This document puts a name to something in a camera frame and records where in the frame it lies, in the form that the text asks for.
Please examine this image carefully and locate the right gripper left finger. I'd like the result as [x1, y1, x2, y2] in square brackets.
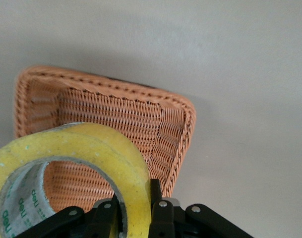
[35, 194, 128, 238]

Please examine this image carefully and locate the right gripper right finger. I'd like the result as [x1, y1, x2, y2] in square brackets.
[149, 178, 256, 238]

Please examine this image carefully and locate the yellow packing tape roll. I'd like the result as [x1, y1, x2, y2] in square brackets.
[0, 122, 152, 238]

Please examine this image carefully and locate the brown deep wicker basket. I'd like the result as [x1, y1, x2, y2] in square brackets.
[13, 64, 197, 214]

